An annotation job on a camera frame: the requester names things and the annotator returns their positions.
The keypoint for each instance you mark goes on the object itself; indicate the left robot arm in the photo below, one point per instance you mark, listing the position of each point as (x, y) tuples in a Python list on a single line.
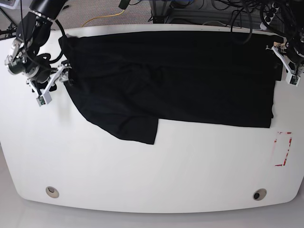
[(292, 20)]

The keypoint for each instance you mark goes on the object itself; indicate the black T-shirt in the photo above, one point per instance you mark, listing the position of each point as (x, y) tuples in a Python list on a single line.
[(126, 83)]

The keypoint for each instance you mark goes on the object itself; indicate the left table grommet hole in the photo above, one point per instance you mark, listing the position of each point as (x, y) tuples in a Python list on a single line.
[(52, 192)]

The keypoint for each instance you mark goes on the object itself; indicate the right table grommet hole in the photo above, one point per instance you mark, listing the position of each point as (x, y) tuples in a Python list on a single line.
[(259, 194)]

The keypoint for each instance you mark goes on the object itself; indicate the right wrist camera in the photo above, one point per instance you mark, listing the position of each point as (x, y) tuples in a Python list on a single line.
[(44, 99)]

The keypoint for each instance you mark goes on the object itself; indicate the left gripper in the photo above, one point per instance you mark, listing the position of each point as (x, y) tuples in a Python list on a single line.
[(291, 59)]

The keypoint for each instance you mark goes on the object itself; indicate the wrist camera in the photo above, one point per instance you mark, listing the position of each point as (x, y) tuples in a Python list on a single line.
[(292, 79), (44, 99)]

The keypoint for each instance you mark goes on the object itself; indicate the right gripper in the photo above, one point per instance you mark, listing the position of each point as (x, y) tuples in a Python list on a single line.
[(44, 82)]

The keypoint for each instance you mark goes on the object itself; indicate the table grommet hole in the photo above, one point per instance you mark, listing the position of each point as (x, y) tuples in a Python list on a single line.
[(259, 194), (52, 192)]

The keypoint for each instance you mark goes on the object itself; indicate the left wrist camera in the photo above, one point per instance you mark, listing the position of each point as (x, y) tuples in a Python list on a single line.
[(292, 79)]

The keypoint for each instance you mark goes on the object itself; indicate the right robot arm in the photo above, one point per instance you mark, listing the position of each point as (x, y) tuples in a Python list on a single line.
[(32, 33)]

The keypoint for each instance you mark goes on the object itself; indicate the red tape rectangle marking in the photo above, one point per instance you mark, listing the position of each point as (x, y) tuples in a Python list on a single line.
[(281, 148)]

